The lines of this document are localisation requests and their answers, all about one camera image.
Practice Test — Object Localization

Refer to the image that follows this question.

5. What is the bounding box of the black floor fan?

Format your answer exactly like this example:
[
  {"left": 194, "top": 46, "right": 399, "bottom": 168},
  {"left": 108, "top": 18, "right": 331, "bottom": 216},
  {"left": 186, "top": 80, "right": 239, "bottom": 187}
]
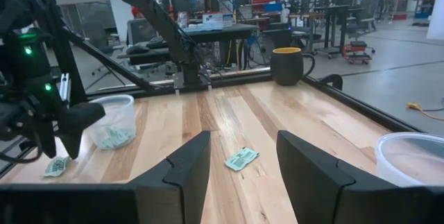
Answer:
[{"left": 248, "top": 33, "right": 275, "bottom": 67}]

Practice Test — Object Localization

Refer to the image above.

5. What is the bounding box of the black table clamp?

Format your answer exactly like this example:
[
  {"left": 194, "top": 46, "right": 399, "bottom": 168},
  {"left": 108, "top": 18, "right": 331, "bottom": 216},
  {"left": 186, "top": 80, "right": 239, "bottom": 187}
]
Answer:
[{"left": 318, "top": 74, "right": 344, "bottom": 92}]

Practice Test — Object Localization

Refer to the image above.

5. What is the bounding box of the black standing desk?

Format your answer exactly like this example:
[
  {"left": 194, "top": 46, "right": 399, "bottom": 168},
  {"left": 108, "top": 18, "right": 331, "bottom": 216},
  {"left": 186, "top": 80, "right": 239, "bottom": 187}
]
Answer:
[{"left": 288, "top": 3, "right": 352, "bottom": 60}]

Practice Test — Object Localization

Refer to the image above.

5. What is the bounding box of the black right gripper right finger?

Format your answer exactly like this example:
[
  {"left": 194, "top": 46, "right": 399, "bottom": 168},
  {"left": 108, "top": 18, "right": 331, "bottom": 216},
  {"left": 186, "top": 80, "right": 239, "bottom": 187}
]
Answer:
[{"left": 276, "top": 130, "right": 398, "bottom": 224}]

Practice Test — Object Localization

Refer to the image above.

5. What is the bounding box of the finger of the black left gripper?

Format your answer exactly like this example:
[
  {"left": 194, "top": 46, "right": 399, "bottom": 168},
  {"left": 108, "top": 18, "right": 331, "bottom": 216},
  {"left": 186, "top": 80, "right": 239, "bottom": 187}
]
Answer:
[
  {"left": 34, "top": 123, "right": 58, "bottom": 160},
  {"left": 57, "top": 102, "right": 106, "bottom": 160}
]

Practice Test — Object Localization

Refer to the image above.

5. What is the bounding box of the black mug yellow inside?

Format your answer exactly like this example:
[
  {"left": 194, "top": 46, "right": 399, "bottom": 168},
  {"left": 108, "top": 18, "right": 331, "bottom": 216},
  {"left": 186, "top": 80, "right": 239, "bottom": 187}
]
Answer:
[{"left": 270, "top": 46, "right": 316, "bottom": 87}]

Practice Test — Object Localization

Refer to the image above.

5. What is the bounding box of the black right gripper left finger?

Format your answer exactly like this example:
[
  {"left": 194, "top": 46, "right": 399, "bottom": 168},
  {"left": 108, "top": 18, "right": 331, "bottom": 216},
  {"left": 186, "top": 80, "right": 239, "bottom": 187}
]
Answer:
[{"left": 126, "top": 130, "right": 212, "bottom": 224}]

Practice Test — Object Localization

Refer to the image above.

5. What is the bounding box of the translucent plastic bin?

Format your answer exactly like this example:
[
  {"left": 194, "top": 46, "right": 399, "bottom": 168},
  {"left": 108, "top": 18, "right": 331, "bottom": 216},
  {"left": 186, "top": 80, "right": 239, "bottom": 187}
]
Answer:
[
  {"left": 374, "top": 132, "right": 444, "bottom": 187},
  {"left": 86, "top": 94, "right": 137, "bottom": 151}
]

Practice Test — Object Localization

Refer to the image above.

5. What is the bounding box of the green stevia packet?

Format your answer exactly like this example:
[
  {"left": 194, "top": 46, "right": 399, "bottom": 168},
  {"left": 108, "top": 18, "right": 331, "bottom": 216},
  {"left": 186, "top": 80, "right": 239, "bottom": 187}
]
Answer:
[
  {"left": 99, "top": 134, "right": 119, "bottom": 150},
  {"left": 110, "top": 127, "right": 135, "bottom": 145},
  {"left": 224, "top": 146, "right": 261, "bottom": 172},
  {"left": 42, "top": 155, "right": 72, "bottom": 178}
]

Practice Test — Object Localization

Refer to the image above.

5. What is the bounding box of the white blue wipes box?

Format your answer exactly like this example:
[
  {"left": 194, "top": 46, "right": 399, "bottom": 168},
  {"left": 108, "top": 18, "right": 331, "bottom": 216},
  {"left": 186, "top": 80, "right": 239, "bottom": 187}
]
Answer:
[{"left": 201, "top": 12, "right": 225, "bottom": 31}]

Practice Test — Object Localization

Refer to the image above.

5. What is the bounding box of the black work table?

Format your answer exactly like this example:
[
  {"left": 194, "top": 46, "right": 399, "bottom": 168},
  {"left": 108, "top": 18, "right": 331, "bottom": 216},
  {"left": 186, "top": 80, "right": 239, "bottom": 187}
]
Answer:
[{"left": 117, "top": 23, "right": 260, "bottom": 71}]

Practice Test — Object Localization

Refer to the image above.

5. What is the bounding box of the grey office chair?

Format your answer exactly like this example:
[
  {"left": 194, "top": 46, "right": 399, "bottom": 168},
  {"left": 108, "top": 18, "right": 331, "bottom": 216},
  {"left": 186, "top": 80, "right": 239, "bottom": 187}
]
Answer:
[
  {"left": 126, "top": 18, "right": 157, "bottom": 45},
  {"left": 346, "top": 0, "right": 378, "bottom": 43}
]

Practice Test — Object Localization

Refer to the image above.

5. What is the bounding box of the blue storage bin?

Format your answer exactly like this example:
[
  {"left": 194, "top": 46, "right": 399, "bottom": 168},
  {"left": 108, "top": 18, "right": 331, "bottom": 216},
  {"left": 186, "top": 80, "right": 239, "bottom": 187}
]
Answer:
[{"left": 263, "top": 2, "right": 284, "bottom": 13}]

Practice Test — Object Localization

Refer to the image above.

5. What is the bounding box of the silver aluminium extrusion post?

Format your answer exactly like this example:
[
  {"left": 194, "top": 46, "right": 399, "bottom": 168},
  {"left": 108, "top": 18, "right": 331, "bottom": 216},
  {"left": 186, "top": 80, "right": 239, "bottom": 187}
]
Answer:
[{"left": 59, "top": 73, "right": 71, "bottom": 103}]

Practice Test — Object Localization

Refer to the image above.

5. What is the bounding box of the red rolling creeper seat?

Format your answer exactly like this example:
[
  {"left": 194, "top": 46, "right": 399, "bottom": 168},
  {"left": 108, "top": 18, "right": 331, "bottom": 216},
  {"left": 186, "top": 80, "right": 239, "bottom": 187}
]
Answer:
[{"left": 342, "top": 40, "right": 377, "bottom": 66}]

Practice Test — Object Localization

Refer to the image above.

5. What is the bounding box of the yellow floor cord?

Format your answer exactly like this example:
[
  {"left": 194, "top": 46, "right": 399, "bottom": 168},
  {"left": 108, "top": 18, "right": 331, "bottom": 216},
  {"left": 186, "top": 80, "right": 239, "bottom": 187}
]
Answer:
[{"left": 406, "top": 102, "right": 444, "bottom": 122}]

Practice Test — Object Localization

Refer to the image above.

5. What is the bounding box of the black diagonal frame strut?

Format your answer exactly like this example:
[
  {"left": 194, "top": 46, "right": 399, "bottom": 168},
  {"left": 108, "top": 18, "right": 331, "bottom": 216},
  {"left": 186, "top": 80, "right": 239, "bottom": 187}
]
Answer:
[{"left": 64, "top": 28, "right": 156, "bottom": 92}]

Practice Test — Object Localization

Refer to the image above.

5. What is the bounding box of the white wipes canister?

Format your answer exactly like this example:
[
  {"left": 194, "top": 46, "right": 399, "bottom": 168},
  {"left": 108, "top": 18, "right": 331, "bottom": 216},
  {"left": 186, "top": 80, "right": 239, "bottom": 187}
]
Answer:
[{"left": 217, "top": 0, "right": 237, "bottom": 28}]

